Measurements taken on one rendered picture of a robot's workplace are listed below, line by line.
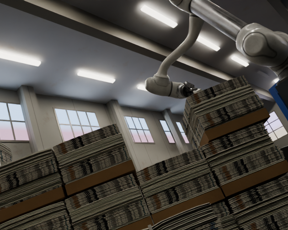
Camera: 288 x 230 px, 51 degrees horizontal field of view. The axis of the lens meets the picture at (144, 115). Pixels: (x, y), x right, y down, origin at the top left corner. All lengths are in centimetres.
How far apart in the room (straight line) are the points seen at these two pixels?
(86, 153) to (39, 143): 578
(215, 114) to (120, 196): 52
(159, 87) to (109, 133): 73
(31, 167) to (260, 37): 112
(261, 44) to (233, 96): 26
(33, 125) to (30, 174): 591
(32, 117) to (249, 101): 632
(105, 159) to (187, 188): 34
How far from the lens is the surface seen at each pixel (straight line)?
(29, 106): 748
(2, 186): 138
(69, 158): 130
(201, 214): 93
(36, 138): 708
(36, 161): 135
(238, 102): 138
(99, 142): 129
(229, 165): 128
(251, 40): 148
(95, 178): 126
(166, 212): 121
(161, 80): 194
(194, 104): 135
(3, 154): 172
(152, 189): 122
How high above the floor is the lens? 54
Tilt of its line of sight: 22 degrees up
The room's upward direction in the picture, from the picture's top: 23 degrees counter-clockwise
